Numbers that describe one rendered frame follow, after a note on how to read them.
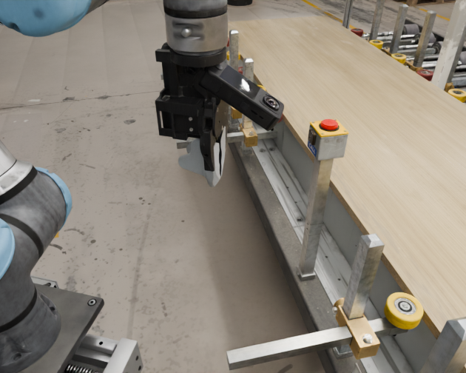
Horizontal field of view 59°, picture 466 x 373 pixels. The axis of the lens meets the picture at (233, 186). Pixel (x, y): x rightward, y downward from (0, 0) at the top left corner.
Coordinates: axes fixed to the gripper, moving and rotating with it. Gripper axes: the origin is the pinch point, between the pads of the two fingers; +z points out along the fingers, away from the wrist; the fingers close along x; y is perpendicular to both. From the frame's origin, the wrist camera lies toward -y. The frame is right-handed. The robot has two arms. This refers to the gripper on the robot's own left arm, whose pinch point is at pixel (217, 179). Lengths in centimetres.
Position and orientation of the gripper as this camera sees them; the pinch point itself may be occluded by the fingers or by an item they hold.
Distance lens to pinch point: 62.6
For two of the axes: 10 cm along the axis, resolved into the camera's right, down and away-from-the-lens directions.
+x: -2.5, 5.8, -7.8
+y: -9.7, -1.5, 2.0
